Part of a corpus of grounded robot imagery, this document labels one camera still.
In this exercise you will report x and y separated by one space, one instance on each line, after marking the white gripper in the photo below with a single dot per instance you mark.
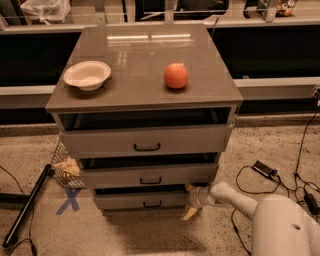
195 197

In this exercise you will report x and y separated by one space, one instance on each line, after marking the grey bottom drawer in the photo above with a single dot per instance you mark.
141 198

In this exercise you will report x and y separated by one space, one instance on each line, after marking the grey drawer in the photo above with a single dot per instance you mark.
141 198
149 175
146 141

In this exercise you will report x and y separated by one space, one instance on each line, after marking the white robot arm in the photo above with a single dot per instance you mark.
280 226

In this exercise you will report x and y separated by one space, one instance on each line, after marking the grey top drawer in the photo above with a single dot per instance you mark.
146 141

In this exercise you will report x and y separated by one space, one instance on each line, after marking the grey middle drawer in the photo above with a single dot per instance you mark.
149 175

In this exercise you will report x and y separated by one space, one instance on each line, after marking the grey drawer cabinet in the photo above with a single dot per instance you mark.
136 96

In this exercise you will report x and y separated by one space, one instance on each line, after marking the black power adapter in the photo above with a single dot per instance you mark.
263 169

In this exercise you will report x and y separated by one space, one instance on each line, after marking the blue tape cross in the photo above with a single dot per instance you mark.
70 201

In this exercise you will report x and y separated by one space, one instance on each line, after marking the crumpled paper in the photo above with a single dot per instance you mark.
69 167

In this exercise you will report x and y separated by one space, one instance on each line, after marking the black power brick right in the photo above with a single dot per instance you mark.
312 204

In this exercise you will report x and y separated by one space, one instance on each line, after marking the red apple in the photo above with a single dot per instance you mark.
176 76

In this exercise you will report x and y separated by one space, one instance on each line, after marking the black bar left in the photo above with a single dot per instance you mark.
12 236

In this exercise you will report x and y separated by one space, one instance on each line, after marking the white bowl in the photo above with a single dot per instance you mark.
87 75

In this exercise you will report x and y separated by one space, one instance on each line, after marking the clear plastic bag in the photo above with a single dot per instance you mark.
46 11

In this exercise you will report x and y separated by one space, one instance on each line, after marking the wire mesh basket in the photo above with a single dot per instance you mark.
60 154

